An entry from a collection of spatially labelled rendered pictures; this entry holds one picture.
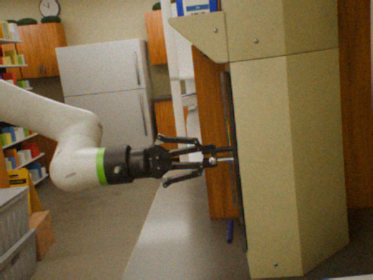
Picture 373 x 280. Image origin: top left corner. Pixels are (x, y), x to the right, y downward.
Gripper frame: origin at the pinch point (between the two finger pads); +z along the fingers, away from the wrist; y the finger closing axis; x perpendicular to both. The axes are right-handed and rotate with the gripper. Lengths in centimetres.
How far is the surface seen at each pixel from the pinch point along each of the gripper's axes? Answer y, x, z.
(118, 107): -25, 477, -132
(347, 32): 25, 26, 39
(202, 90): 13.8, 26.2, -2.4
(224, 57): 22.1, -10.9, 3.5
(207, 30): 27.8, -10.9, 0.8
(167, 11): 46, 105, -17
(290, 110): 10.1, -10.4, 15.9
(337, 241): -23.4, -0.3, 26.0
